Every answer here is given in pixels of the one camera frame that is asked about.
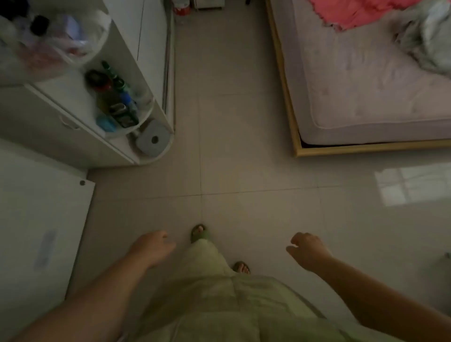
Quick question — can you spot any white toilet paper roll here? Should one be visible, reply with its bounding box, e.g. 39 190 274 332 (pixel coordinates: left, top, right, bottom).
136 120 172 158

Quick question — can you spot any blue small container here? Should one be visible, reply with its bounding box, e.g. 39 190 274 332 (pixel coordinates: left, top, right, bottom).
96 114 117 133

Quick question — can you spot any clear plastic bag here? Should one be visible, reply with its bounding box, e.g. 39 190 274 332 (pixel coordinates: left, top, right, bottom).
0 0 113 85

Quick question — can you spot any person's left forearm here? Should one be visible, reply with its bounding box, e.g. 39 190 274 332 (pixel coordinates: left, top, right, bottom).
13 249 153 342

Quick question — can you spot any person's right hand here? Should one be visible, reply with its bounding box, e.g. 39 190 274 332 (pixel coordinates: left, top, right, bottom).
286 232 334 273

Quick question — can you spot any dark patterned box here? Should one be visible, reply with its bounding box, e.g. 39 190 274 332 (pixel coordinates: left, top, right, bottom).
109 102 139 128

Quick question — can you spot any pink blanket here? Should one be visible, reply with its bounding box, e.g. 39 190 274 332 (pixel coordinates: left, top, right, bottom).
309 0 423 32

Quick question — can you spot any green glass bottle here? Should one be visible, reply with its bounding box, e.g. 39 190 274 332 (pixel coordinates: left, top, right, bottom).
101 61 127 93

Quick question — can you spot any green left slipper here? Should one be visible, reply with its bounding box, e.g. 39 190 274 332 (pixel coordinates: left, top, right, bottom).
191 224 211 244

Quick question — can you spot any grey crumpled blanket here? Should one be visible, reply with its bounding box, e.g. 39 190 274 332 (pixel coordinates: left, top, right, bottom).
393 0 451 79

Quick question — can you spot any light green dress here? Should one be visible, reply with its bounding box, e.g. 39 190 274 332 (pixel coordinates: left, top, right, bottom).
124 239 367 342

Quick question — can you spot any white corner shelf unit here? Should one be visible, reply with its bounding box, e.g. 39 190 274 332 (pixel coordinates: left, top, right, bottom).
0 0 175 169

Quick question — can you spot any person's right forearm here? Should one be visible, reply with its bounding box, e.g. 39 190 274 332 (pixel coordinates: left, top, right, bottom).
310 254 451 342

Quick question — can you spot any person's left hand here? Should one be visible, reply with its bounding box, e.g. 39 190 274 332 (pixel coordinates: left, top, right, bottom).
129 231 177 270

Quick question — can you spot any white cabinet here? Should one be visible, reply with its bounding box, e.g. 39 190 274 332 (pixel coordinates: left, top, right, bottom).
0 139 96 342

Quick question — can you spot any pale pink mattress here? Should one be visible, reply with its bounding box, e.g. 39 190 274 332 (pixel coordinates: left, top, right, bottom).
270 0 451 146

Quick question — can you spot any dark red jar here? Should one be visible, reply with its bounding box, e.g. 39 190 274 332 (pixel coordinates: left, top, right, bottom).
86 69 113 93

